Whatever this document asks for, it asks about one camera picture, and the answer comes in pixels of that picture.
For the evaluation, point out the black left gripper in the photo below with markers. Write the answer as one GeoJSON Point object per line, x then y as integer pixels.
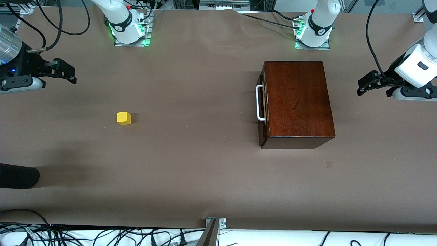
{"type": "Point", "coordinates": [391, 76]}

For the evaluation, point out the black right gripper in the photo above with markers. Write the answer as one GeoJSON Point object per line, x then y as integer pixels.
{"type": "Point", "coordinates": [28, 63]}

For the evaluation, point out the yellow cube block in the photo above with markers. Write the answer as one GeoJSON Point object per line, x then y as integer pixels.
{"type": "Point", "coordinates": [123, 118]}

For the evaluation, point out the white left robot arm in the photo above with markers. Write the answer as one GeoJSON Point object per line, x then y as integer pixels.
{"type": "Point", "coordinates": [319, 24]}

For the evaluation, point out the dark wooden drawer cabinet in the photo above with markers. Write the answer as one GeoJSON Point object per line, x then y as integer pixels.
{"type": "Point", "coordinates": [297, 102]}

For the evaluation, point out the black cylinder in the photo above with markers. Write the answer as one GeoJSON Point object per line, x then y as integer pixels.
{"type": "Point", "coordinates": [18, 176]}

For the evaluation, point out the brown table cover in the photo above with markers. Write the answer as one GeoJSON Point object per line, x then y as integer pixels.
{"type": "Point", "coordinates": [191, 171]}

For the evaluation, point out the grey metal equipment box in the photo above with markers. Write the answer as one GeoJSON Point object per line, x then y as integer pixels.
{"type": "Point", "coordinates": [223, 4]}

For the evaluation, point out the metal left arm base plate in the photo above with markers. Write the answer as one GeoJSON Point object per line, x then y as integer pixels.
{"type": "Point", "coordinates": [312, 48]}

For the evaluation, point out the aluminium frame profile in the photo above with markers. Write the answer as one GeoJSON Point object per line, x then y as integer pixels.
{"type": "Point", "coordinates": [419, 15]}
{"type": "Point", "coordinates": [13, 9]}

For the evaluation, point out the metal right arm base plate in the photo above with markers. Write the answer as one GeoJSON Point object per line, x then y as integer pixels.
{"type": "Point", "coordinates": [147, 30]}

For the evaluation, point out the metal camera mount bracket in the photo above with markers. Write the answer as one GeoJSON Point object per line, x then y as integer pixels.
{"type": "Point", "coordinates": [213, 227]}

